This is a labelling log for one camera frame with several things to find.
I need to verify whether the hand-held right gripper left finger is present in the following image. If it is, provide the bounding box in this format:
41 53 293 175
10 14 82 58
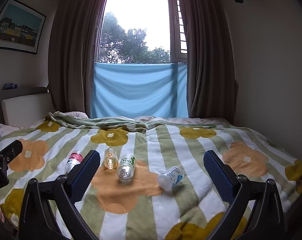
19 149 101 240

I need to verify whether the striped floral blanket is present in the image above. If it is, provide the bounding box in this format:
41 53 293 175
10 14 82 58
0 111 302 240

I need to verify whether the clear bottle with green label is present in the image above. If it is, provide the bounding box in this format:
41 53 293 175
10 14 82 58
115 154 136 182

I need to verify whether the white padded cushion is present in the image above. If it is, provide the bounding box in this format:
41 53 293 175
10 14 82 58
1 92 55 127

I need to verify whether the framed picture of houses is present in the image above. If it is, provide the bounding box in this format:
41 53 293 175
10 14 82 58
0 0 47 55

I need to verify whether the window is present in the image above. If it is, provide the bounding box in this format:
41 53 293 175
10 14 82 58
97 0 189 64

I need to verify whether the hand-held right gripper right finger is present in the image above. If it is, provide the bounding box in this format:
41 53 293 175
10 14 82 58
203 150 285 240

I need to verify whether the white blue label bottle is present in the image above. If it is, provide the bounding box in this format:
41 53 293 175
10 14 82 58
158 166 184 189

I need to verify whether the small bottle of yellow liquid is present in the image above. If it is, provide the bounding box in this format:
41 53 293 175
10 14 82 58
103 148 118 170

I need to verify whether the brown curtain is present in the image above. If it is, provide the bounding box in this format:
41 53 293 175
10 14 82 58
178 0 239 125
48 0 109 119

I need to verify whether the clear bottle with red label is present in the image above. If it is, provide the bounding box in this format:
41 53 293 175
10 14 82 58
65 150 84 173

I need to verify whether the light blue cloth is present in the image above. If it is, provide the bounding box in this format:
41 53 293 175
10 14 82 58
90 62 189 119

